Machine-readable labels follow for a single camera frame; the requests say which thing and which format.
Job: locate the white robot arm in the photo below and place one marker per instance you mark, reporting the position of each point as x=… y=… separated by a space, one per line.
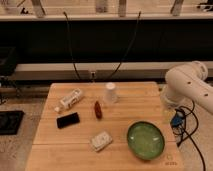
x=187 y=81

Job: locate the wooden table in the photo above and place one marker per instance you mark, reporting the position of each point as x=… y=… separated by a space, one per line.
x=69 y=149

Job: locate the clear plastic bottle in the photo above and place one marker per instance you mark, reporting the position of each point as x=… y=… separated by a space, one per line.
x=69 y=100

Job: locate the black floor mat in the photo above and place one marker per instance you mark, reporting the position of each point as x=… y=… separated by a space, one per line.
x=10 y=122

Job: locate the white rectangular box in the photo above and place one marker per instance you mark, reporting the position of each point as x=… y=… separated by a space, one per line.
x=100 y=141

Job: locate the black smartphone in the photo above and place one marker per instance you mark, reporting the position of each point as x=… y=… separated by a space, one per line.
x=67 y=120

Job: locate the white paper cup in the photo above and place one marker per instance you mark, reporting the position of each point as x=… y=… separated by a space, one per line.
x=110 y=95

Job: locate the green ceramic bowl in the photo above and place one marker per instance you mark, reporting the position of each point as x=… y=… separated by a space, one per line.
x=145 y=140

